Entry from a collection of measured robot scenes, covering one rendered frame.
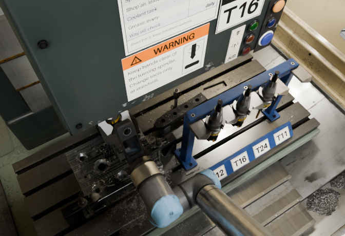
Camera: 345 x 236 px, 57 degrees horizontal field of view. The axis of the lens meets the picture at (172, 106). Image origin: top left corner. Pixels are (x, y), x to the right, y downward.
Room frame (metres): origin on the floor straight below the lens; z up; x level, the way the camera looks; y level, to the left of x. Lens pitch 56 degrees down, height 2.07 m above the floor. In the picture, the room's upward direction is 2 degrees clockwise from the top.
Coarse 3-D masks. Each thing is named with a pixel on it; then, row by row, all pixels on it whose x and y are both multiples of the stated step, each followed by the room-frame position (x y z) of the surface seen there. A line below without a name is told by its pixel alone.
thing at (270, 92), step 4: (268, 84) 0.64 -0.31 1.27; (272, 84) 0.63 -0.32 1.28; (276, 84) 0.63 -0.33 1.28; (264, 88) 0.64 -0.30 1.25; (268, 88) 0.63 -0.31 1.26; (272, 88) 0.63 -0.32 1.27; (264, 92) 0.63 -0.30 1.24; (268, 92) 0.63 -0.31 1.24; (272, 92) 0.63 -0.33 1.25; (268, 96) 0.62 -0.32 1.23
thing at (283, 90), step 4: (280, 80) 0.70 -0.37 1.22; (280, 84) 0.69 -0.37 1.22; (284, 84) 0.69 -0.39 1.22; (276, 88) 0.67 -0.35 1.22; (280, 88) 0.67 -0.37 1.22; (284, 88) 0.67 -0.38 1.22; (288, 88) 0.67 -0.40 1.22; (280, 92) 0.65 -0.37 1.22; (284, 92) 0.65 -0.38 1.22; (288, 92) 0.65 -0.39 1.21
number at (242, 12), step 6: (246, 0) 0.43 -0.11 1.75; (252, 0) 0.44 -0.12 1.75; (258, 0) 0.44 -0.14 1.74; (240, 6) 0.42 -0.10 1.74; (246, 6) 0.43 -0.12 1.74; (252, 6) 0.44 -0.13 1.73; (258, 6) 0.45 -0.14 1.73; (240, 12) 0.42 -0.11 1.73; (246, 12) 0.43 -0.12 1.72; (252, 12) 0.44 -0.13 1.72; (240, 18) 0.43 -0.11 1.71
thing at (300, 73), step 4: (296, 68) 0.76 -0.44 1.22; (300, 68) 0.76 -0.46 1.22; (292, 72) 0.74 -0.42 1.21; (296, 72) 0.74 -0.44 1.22; (300, 72) 0.74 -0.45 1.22; (304, 72) 0.74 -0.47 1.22; (308, 72) 0.75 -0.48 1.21; (296, 76) 0.73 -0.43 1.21; (300, 76) 0.72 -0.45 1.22; (304, 76) 0.73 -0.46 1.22; (308, 76) 0.73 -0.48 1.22; (312, 76) 0.73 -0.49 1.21; (300, 80) 0.71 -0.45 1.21; (304, 80) 0.71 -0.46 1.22; (308, 80) 0.71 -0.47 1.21
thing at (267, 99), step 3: (261, 90) 0.65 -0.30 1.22; (276, 90) 0.65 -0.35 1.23; (258, 93) 0.64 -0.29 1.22; (261, 93) 0.64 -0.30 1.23; (276, 93) 0.64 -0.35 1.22; (261, 96) 0.62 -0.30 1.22; (264, 96) 0.62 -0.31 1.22; (273, 96) 0.63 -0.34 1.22; (276, 96) 0.63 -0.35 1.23; (264, 99) 0.62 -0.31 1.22; (267, 99) 0.61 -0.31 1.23; (270, 99) 0.61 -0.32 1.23; (273, 99) 0.63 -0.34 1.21; (267, 102) 0.61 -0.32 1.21; (270, 102) 0.61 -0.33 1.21
